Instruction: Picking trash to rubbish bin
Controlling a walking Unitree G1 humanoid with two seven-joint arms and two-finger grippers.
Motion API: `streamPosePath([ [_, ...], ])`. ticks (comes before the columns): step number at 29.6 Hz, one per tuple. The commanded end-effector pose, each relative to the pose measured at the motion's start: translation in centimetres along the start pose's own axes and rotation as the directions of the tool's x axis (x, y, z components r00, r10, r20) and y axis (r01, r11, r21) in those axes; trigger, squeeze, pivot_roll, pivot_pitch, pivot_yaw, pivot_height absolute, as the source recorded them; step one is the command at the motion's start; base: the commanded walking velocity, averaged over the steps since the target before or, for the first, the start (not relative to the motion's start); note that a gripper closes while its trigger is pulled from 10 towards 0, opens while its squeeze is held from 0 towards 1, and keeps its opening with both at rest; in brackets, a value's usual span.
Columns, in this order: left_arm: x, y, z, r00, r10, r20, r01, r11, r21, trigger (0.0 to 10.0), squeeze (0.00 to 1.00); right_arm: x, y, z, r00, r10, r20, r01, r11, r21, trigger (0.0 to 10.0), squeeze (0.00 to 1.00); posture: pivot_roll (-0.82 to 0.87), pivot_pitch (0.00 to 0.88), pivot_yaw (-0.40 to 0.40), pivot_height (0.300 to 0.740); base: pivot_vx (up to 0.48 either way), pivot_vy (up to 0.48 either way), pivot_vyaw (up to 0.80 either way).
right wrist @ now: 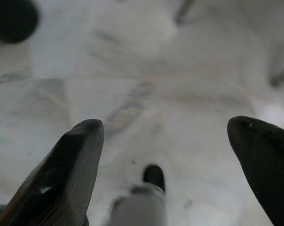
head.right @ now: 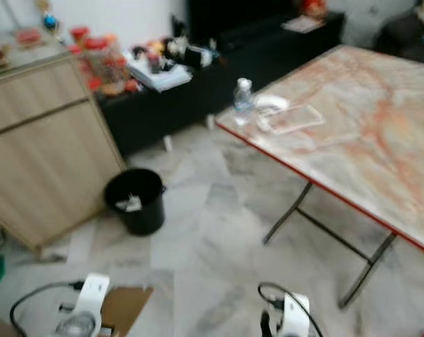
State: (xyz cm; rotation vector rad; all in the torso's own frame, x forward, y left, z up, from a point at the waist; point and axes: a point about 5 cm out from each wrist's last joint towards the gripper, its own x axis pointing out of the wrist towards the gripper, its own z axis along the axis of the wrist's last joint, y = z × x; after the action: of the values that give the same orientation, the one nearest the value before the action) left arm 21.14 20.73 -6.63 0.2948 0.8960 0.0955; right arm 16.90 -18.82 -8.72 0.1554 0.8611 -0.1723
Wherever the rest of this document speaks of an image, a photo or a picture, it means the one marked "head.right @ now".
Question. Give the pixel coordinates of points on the large red-lid snack jar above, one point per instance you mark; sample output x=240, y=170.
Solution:
x=104, y=64

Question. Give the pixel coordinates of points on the dark upholstered chair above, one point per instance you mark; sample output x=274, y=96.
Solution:
x=408, y=35

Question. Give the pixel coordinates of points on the black television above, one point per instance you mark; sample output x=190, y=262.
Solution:
x=240, y=15

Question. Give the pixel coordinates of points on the red ornament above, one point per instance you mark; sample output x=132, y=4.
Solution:
x=314, y=7

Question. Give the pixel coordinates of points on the clear plastic packaging tray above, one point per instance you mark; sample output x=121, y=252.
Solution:
x=293, y=119

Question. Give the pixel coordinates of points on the brown cardboard box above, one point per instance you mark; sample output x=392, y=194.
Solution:
x=128, y=305

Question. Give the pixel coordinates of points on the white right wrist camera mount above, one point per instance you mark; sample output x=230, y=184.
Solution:
x=295, y=316

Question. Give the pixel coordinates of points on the marble-pattern folding table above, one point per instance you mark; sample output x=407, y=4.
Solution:
x=373, y=119

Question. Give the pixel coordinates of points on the crumpled white plastic trash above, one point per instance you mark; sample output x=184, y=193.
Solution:
x=272, y=102

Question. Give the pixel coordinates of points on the blue round ornament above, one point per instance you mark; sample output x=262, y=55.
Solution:
x=51, y=22

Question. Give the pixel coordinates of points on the stack of white papers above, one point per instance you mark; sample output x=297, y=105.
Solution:
x=159, y=76

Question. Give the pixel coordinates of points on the light wooden cabinet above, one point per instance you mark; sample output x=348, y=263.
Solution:
x=47, y=147

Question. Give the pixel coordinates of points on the flat red box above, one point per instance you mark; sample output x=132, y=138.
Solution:
x=29, y=36

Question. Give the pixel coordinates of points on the small red-lid jar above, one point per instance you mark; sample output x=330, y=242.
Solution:
x=79, y=35

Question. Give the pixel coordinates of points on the clear plastic water bottle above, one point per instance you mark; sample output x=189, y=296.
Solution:
x=243, y=102

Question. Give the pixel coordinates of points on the flat pale book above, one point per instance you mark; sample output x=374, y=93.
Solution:
x=303, y=24

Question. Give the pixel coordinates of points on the black plastic rubbish bin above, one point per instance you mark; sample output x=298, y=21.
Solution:
x=143, y=221

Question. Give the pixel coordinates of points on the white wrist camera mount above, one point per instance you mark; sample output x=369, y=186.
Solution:
x=93, y=298
x=295, y=316

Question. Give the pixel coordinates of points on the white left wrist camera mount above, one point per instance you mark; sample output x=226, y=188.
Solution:
x=93, y=298

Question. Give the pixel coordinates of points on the black and white figurine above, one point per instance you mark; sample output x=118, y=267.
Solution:
x=176, y=49

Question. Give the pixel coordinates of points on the black low media bench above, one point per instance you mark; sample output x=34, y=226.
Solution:
x=233, y=67

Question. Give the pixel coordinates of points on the crumpled white paper scrap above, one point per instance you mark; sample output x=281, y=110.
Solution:
x=131, y=203

